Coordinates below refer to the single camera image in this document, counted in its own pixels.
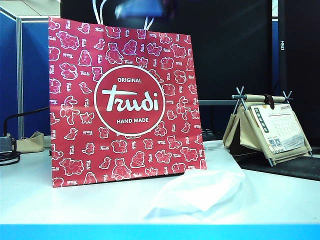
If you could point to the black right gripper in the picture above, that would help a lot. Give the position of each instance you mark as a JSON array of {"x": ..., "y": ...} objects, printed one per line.
[{"x": 142, "y": 8}]

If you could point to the red Trudi paper bag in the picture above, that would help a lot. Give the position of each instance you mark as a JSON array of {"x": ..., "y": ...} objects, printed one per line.
[{"x": 125, "y": 105}]

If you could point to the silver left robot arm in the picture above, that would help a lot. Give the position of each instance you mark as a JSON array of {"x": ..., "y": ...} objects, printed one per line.
[{"x": 7, "y": 144}]

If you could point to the large black monitor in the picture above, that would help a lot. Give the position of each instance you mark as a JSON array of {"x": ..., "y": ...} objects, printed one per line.
[{"x": 225, "y": 50}]

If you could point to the blue office partition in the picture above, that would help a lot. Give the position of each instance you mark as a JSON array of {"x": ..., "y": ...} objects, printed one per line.
[
  {"x": 275, "y": 50},
  {"x": 35, "y": 75}
]

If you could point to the black computer keyboard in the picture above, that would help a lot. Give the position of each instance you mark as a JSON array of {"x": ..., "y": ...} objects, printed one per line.
[{"x": 212, "y": 135}]

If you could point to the beige desk calendar stand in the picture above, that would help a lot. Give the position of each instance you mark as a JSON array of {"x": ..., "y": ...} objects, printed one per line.
[{"x": 262, "y": 130}]

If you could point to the black HSD monitor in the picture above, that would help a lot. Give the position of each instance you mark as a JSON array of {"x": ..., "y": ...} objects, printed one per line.
[{"x": 300, "y": 75}]

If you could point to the beige fabric wrist rest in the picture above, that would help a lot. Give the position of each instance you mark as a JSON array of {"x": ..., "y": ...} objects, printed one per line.
[{"x": 32, "y": 143}]

